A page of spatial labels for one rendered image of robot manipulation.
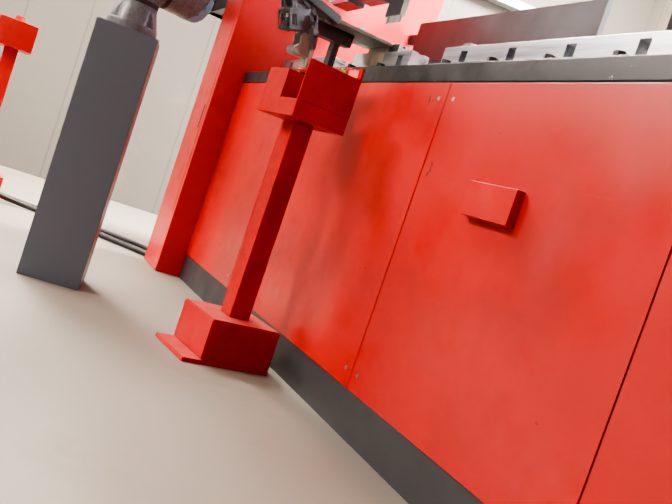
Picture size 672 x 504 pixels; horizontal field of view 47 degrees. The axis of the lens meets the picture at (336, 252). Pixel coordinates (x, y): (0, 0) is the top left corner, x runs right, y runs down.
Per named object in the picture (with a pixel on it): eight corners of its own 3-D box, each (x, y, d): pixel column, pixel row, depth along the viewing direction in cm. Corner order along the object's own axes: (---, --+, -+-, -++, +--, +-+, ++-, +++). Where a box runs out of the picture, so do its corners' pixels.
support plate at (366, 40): (294, 16, 240) (295, 13, 240) (366, 49, 252) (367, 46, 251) (316, 12, 224) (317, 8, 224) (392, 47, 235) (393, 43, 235)
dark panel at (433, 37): (387, 121, 339) (421, 23, 336) (391, 122, 339) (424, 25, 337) (559, 137, 237) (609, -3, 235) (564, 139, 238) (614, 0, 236)
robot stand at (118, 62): (15, 273, 227) (97, 16, 222) (26, 264, 244) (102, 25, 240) (77, 291, 231) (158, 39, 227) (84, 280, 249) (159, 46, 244)
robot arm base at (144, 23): (102, 18, 224) (113, -15, 224) (106, 26, 239) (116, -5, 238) (154, 38, 228) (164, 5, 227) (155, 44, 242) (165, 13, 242)
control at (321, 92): (256, 109, 209) (278, 45, 208) (305, 129, 218) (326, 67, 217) (291, 115, 193) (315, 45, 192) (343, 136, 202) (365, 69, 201)
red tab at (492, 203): (459, 213, 154) (471, 179, 154) (467, 216, 155) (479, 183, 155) (504, 226, 141) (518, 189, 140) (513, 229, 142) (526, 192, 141)
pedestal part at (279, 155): (220, 310, 210) (284, 117, 206) (239, 314, 213) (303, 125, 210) (229, 316, 205) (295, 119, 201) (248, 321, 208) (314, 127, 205)
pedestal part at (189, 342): (154, 335, 209) (168, 293, 208) (235, 351, 223) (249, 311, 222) (180, 361, 193) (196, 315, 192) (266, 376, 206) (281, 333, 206)
